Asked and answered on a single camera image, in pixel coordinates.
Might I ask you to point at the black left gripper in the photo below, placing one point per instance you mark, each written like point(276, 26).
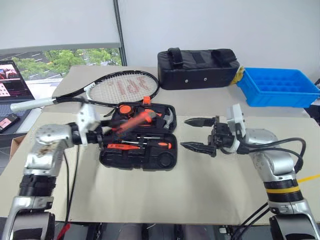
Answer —
point(95, 138)

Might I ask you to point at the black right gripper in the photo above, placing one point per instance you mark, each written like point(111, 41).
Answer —
point(222, 137)

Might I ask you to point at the orange test pen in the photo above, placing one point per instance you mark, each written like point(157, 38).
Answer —
point(122, 147)

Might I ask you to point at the short black orange screwdriver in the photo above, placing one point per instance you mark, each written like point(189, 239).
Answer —
point(163, 144)

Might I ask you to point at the black orange utility knife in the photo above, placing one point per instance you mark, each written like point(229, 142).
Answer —
point(145, 117)

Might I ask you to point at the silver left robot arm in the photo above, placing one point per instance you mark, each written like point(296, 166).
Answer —
point(47, 140)

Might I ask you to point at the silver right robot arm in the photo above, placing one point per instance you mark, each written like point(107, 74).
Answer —
point(275, 165)

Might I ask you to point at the black plastic tool case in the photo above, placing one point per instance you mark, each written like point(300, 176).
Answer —
point(140, 162)

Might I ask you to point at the orange black tape measure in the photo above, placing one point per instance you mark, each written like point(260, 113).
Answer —
point(125, 110)

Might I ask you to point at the black fabric bag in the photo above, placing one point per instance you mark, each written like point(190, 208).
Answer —
point(197, 75)

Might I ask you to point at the yellow crumpled item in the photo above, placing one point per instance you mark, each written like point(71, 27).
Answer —
point(237, 76)

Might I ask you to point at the black white tennis racket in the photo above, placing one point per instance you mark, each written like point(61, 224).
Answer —
point(32, 103)

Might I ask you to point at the blue plastic crate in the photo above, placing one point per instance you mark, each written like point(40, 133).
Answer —
point(277, 97)

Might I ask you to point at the brown cardboard box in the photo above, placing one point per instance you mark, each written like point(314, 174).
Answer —
point(15, 146)

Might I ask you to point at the black smartphone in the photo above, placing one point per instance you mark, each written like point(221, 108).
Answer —
point(8, 122)

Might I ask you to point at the open laptop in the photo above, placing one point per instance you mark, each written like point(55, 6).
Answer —
point(13, 82)

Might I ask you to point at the black bulky object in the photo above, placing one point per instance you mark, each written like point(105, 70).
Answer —
point(315, 110)

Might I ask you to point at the white roller blind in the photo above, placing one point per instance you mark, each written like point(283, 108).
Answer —
point(55, 22)

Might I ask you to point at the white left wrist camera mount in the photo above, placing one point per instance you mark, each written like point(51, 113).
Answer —
point(87, 117)

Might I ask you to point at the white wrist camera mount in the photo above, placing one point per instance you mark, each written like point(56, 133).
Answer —
point(87, 117)
point(236, 120)

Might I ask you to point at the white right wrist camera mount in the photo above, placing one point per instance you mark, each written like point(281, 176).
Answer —
point(236, 120)

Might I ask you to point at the dark window frame post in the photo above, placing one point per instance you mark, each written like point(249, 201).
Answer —
point(120, 32)

